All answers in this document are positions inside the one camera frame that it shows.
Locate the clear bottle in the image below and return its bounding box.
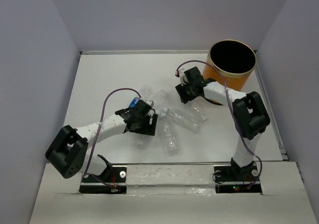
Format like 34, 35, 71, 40
162, 108, 200, 133
136, 134, 154, 150
160, 116, 180, 155
186, 101, 207, 121
153, 89, 168, 109

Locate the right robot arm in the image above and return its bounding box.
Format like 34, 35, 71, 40
175, 67, 270, 184

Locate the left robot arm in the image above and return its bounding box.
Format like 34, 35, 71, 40
45, 100, 158, 182

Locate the orange cylindrical bin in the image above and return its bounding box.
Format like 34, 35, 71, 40
202, 39, 257, 102

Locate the blue label plastic bottle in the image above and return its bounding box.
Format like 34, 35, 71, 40
129, 84, 153, 109

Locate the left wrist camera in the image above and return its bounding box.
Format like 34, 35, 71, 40
144, 100, 155, 108

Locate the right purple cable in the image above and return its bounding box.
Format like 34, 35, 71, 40
175, 60, 263, 191

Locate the purple cable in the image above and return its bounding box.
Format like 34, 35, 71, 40
175, 60, 263, 191
83, 88, 143, 185

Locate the metal rail back edge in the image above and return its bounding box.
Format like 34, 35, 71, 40
80, 50, 209, 55

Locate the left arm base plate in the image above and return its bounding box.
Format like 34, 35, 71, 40
79, 165, 127, 195

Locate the metal rail front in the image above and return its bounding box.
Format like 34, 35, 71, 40
112, 161, 230, 165

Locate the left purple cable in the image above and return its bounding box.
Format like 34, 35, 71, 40
83, 88, 143, 185

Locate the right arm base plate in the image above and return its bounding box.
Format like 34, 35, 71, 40
212, 164, 262, 194

